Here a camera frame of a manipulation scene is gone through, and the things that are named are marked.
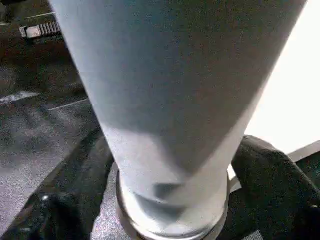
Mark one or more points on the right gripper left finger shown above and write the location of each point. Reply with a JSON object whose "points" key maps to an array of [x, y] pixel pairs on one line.
{"points": [[65, 200]]}

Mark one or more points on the white plastic table leg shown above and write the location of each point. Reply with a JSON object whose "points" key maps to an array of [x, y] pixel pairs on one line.
{"points": [[175, 100]]}

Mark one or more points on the white plastic table top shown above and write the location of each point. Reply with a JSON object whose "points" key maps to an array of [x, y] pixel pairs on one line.
{"points": [[295, 100]]}

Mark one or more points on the black work mat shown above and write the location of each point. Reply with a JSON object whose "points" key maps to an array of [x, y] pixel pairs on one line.
{"points": [[35, 125]]}

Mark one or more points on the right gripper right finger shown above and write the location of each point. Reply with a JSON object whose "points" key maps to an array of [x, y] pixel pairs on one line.
{"points": [[280, 195]]}

